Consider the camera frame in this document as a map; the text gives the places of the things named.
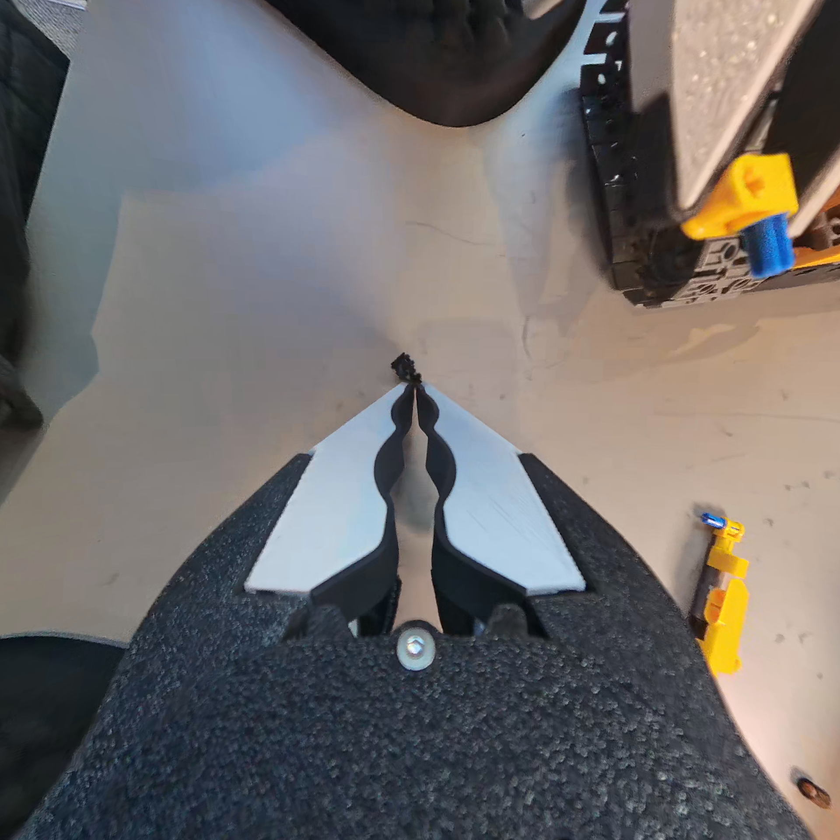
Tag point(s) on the yellow tracked toy robot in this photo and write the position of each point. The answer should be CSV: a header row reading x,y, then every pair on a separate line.
x,y
630,197

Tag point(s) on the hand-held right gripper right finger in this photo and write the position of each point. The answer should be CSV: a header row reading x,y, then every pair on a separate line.
x,y
512,525

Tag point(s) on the black pin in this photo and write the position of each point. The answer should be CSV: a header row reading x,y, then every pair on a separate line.
x,y
406,364

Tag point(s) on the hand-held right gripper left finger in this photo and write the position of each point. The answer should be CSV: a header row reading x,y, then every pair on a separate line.
x,y
322,525

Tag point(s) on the yellow beam assembly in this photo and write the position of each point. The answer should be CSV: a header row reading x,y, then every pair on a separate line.
x,y
722,617

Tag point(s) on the small yellow connector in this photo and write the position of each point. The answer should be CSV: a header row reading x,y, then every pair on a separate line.
x,y
742,197

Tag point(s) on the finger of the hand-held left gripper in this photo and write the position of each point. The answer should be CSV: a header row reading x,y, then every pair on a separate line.
x,y
722,79
824,177

